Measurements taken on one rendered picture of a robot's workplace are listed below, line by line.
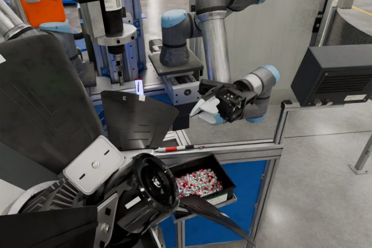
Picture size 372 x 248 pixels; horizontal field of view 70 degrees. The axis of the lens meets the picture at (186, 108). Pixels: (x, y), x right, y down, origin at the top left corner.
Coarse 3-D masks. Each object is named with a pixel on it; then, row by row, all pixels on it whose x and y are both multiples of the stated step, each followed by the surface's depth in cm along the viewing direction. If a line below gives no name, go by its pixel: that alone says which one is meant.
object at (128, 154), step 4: (124, 152) 59; (128, 152) 59; (132, 152) 59; (136, 152) 59; (140, 152) 59; (144, 152) 59; (148, 152) 59; (152, 152) 59; (128, 156) 58; (124, 160) 57; (128, 160) 57
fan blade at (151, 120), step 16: (112, 96) 73; (128, 96) 75; (112, 112) 68; (128, 112) 69; (144, 112) 70; (160, 112) 73; (176, 112) 77; (112, 128) 64; (128, 128) 64; (144, 128) 65; (160, 128) 66; (128, 144) 60; (144, 144) 60; (160, 144) 61
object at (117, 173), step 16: (144, 160) 49; (160, 160) 52; (112, 176) 47; (128, 176) 44; (144, 176) 45; (160, 176) 50; (80, 192) 48; (96, 192) 49; (112, 192) 44; (128, 192) 43; (144, 192) 42; (160, 192) 47; (176, 192) 50; (128, 208) 43; (144, 208) 42; (160, 208) 43; (176, 208) 46; (128, 224) 44; (144, 224) 44; (112, 240) 45; (128, 240) 48
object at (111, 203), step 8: (112, 200) 41; (104, 208) 39; (112, 208) 42; (104, 216) 40; (112, 216) 42; (112, 224) 43; (96, 232) 39; (104, 232) 41; (96, 240) 39; (104, 240) 42
